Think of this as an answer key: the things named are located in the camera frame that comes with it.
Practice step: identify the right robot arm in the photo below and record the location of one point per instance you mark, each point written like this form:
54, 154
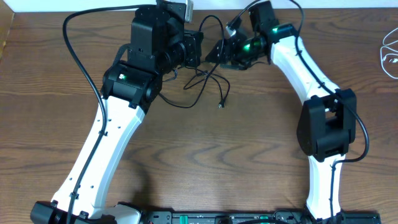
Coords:
327, 123

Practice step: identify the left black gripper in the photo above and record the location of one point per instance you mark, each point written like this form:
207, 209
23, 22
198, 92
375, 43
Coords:
193, 42

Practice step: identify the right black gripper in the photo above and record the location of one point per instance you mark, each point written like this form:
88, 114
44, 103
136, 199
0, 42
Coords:
231, 43

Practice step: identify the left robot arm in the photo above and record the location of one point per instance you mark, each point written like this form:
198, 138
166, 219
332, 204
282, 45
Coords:
159, 44

